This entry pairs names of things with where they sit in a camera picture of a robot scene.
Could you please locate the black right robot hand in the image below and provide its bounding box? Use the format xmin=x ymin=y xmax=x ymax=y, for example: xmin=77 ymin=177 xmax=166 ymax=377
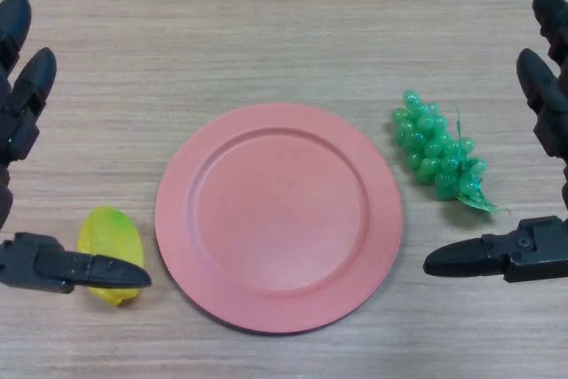
xmin=423 ymin=0 xmax=568 ymax=285

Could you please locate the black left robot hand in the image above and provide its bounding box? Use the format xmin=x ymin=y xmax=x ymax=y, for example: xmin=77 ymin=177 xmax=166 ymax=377
xmin=0 ymin=0 xmax=153 ymax=295

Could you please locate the green plastic grape bunch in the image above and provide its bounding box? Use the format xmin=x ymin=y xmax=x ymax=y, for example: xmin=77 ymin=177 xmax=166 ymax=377
xmin=390 ymin=89 xmax=510 ymax=216

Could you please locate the pink round plate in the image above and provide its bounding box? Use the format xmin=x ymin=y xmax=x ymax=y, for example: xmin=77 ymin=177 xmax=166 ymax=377
xmin=154 ymin=102 xmax=404 ymax=336

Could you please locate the yellow green starfruit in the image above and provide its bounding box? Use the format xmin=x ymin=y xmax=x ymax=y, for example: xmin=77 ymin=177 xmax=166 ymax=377
xmin=76 ymin=204 xmax=146 ymax=309

